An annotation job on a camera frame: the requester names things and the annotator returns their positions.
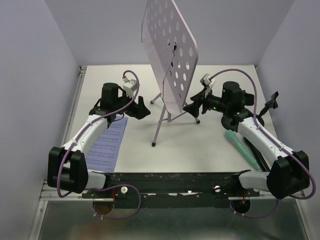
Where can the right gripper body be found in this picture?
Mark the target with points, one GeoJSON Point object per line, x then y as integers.
{"type": "Point", "coordinates": [209, 102]}

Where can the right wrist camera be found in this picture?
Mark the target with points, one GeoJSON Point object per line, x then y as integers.
{"type": "Point", "coordinates": [207, 81]}

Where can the green microphone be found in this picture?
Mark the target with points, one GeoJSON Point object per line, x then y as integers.
{"type": "Point", "coordinates": [232, 138]}

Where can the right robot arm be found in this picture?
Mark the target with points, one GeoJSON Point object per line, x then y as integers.
{"type": "Point", "coordinates": [287, 175]}

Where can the aluminium frame rail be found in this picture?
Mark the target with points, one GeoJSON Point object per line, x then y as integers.
{"type": "Point", "coordinates": [182, 146]}

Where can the white music stand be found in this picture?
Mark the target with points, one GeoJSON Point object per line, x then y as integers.
{"type": "Point", "coordinates": [173, 55]}

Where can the black mic stand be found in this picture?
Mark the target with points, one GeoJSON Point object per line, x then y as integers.
{"type": "Point", "coordinates": [271, 104]}

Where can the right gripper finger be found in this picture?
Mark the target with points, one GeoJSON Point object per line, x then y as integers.
{"type": "Point", "coordinates": [193, 108]}
{"type": "Point", "coordinates": [199, 96]}

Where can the black mounting rail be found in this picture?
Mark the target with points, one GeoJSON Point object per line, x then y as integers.
{"type": "Point", "coordinates": [171, 190]}

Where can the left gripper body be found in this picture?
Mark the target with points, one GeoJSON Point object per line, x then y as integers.
{"type": "Point", "coordinates": [132, 111]}

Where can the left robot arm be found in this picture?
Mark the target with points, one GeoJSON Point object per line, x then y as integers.
{"type": "Point", "coordinates": [67, 167]}

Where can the black microphone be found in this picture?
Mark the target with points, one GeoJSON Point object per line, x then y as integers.
{"type": "Point", "coordinates": [258, 156]}

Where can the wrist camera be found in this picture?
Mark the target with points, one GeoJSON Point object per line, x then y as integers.
{"type": "Point", "coordinates": [129, 86]}
{"type": "Point", "coordinates": [207, 81]}

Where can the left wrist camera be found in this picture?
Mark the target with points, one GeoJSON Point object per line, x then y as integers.
{"type": "Point", "coordinates": [129, 86]}

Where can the sheet music page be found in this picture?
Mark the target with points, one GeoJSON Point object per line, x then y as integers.
{"type": "Point", "coordinates": [103, 154]}

